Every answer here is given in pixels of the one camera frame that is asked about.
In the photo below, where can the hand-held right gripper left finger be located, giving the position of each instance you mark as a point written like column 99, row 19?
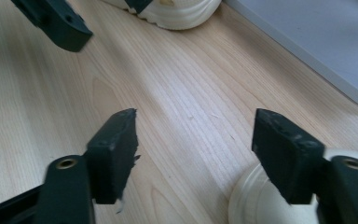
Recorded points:
column 112, row 158

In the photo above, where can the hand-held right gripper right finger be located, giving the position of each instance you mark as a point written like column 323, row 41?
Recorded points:
column 287, row 158

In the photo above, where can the cream clog shoe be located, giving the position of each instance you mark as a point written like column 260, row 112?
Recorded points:
column 254, row 199
column 180, row 17

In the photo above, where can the white storage box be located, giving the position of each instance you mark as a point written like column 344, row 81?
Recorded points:
column 307, row 37

